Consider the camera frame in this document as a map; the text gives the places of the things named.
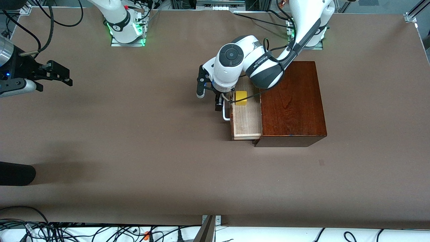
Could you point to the yellow cube block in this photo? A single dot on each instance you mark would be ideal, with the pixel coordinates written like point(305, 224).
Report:
point(241, 98)

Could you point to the metal table bracket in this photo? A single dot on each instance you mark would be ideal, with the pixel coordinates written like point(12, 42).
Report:
point(206, 232)

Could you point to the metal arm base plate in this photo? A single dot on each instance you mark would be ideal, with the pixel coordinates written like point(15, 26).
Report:
point(319, 45)
point(116, 44)

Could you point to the dark brown wooden cabinet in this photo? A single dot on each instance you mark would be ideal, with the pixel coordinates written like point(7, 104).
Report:
point(292, 104)

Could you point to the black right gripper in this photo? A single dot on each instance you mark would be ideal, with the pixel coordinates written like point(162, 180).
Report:
point(29, 68)

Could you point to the small copper coloured object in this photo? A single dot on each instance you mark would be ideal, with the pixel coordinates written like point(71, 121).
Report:
point(284, 2)

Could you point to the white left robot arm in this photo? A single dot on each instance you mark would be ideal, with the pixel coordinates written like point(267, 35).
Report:
point(231, 67)

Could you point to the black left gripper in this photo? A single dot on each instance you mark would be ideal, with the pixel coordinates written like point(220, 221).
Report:
point(219, 104)

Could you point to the aluminium frame post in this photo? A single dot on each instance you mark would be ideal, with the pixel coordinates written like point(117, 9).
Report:
point(27, 10)
point(415, 11)

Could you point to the orange plug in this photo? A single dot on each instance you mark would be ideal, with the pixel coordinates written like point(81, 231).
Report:
point(146, 235)

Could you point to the white socket block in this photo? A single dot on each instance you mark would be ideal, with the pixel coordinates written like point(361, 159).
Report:
point(218, 8)

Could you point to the black cylindrical object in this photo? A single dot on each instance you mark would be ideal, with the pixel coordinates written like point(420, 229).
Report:
point(16, 173)

